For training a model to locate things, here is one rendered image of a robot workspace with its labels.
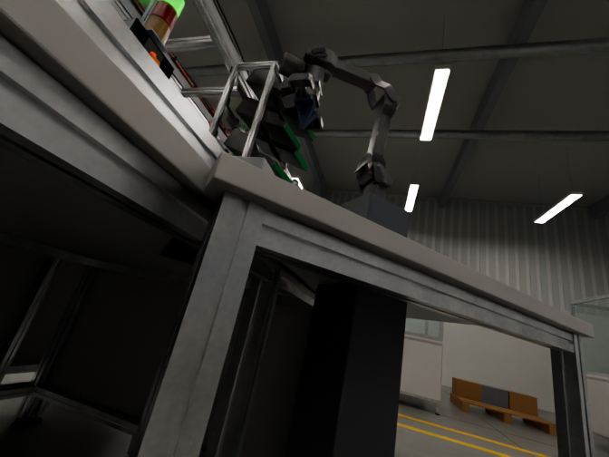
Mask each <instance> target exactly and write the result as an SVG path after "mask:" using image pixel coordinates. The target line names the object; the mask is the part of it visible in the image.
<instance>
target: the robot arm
mask: <svg viewBox="0 0 609 457"><path fill-rule="evenodd" d="M278 73H280V74H282V75H283V76H285V77H287V78H289V79H288V80H283V81H282V83H281V88H280V89H279V92H280V97H281V102H282V104H283V106H284V109H285V110H289V109H291V108H294V107H295V108H296V109H297V110H298V111H297V113H298V116H299V128H300V130H313V131H320V130H321V129H322V128H323V125H324V124H323V119H322V116H321V115H320V114H318V112H317V111H316V110H315V108H319V107H320V103H319V97H322V95H323V94H322V85H323V83H328V81H329V79H330V77H334V78H336V79H339V80H341V81H343V82H346V83H349V84H351V85H353V86H356V87H358V88H361V89H363V90H364V92H365V93H366V95H367V99H368V103H369V106H370V107H371V109H372V117H373V118H374V119H375V122H374V126H373V130H372V137H371V140H370V144H369V149H368V152H367V154H366V155H365V156H363V157H362V158H361V159H360V160H359V161H358V163H357V170H356V172H355V173H357V174H356V179H357V180H358V182H359V187H360V192H361V193H362V195H365V194H367V193H370V192H372V193H374V194H376V195H378V196H380V197H382V198H384V199H385V198H386V190H387V188H388V187H390V186H391V184H392V178H391V177H390V175H389V174H388V172H387V170H386V161H385V159H384V158H383V153H384V148H385V144H386V140H387V135H388V131H389V127H390V122H391V119H392V116H393V115H394V113H396V111H397V109H398V107H399V105H400V101H401V100H400V98H399V95H398V94H397V93H396V92H395V90H394V89H393V87H392V86H391V85H390V84H389V83H386V82H384V81H382V79H381V78H380V76H379V75H378V74H376V73H368V72H366V71H364V70H362V69H360V68H357V67H355V66H353V65H351V64H348V63H346V62H343V61H341V60H339V59H338V58H337V57H336V56H335V54H334V52H333V51H331V50H330V49H328V48H326V47H325V46H323V45H320V44H318V45H317V46H315V47H314V48H313V49H311V50H308V51H306V52H305V55H304V58H303V59H302V58H300V57H298V56H296V55H293V54H292V53H290V52H288V51H285V53H284V56H283V60H282V62H281V65H280V67H279V71H278ZM376 87H379V88H381V89H383V90H384V92H385V94H384V95H383V96H382V97H381V99H380V100H379V101H378V102H377V100H376V95H375V91H374V89H375V88H376Z"/></svg>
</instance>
